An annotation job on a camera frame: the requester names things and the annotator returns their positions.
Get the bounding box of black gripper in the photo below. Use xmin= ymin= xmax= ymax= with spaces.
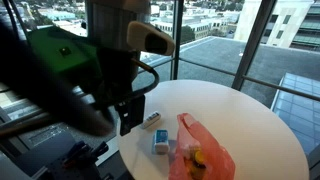
xmin=95 ymin=48 xmax=146 ymax=137

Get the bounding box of blue mentos box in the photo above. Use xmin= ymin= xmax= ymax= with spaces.
xmin=152 ymin=129 xmax=171 ymax=155

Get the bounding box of black clamp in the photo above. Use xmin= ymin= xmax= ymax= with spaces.
xmin=49 ymin=139 xmax=111 ymax=180

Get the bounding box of yellow toy figure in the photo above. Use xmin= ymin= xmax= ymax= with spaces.
xmin=189 ymin=149 xmax=208 ymax=180

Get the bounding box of orange plastic bag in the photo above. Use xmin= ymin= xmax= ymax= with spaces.
xmin=168 ymin=112 xmax=237 ymax=180

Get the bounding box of black window mullion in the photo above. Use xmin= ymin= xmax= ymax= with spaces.
xmin=170 ymin=0 xmax=185 ymax=81

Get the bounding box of dark blurred bar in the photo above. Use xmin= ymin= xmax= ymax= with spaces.
xmin=0 ymin=16 xmax=116 ymax=137

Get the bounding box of grey slanted window column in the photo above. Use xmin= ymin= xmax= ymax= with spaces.
xmin=231 ymin=0 xmax=278 ymax=92

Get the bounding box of beige building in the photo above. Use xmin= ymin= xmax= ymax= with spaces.
xmin=233 ymin=0 xmax=320 ymax=52

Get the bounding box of black cable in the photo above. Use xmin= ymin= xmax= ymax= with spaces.
xmin=123 ymin=58 xmax=160 ymax=101

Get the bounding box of beige wrist camera box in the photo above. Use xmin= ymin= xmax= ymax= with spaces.
xmin=126 ymin=20 xmax=176 ymax=57

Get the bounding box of grey window rail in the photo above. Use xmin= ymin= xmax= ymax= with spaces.
xmin=179 ymin=57 xmax=320 ymax=102

